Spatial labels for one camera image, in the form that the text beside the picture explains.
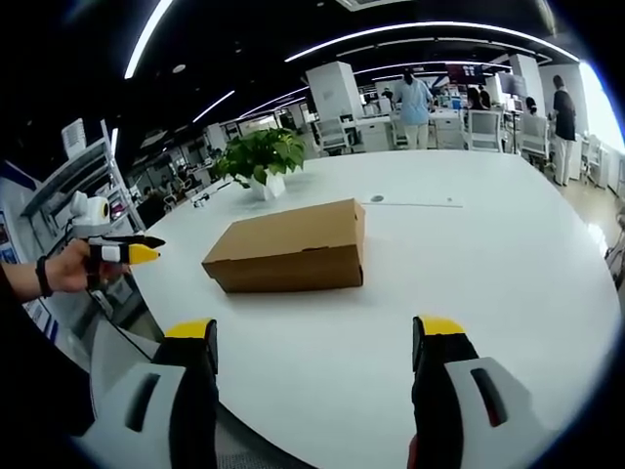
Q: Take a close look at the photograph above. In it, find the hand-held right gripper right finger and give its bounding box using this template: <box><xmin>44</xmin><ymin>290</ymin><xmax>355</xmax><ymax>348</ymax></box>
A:
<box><xmin>407</xmin><ymin>315</ymin><xmax>547</xmax><ymax>469</ymax></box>

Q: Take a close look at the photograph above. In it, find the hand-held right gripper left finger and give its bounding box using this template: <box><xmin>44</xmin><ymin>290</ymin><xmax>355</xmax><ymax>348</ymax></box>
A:
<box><xmin>71</xmin><ymin>318</ymin><xmax>220</xmax><ymax>469</ymax></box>

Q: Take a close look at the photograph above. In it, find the brown cardboard shoe box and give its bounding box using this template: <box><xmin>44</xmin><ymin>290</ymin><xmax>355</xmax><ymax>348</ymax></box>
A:
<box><xmin>201</xmin><ymin>197</ymin><xmax>367</xmax><ymax>294</ymax></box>

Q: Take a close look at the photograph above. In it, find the person's left hand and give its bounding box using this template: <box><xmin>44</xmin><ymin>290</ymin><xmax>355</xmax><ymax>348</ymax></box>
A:
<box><xmin>43</xmin><ymin>239</ymin><xmax>133</xmax><ymax>294</ymax></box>

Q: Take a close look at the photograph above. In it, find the metal shelf rack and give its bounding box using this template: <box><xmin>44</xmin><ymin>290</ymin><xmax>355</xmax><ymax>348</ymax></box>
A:
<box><xmin>19</xmin><ymin>119</ymin><xmax>147</xmax><ymax>245</ymax></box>

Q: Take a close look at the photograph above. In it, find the black wristband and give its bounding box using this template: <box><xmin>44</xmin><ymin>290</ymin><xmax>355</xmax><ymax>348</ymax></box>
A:
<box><xmin>34</xmin><ymin>254</ymin><xmax>55</xmax><ymax>299</ymax></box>

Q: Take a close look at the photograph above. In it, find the white plant pot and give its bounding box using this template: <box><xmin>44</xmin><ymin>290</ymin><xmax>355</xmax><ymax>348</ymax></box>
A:
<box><xmin>246</xmin><ymin>171</ymin><xmax>287</xmax><ymax>200</ymax></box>

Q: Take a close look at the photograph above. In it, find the green potted plant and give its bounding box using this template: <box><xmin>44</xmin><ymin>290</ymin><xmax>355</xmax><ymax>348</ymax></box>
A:
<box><xmin>210</xmin><ymin>126</ymin><xmax>308</xmax><ymax>188</ymax></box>

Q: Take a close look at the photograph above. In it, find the white office chair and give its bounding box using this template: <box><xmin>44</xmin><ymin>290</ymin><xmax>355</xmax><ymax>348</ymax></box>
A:
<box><xmin>517</xmin><ymin>114</ymin><xmax>551</xmax><ymax>167</ymax></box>
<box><xmin>463</xmin><ymin>107</ymin><xmax>507</xmax><ymax>152</ymax></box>
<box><xmin>314</xmin><ymin>116</ymin><xmax>354</xmax><ymax>157</ymax></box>

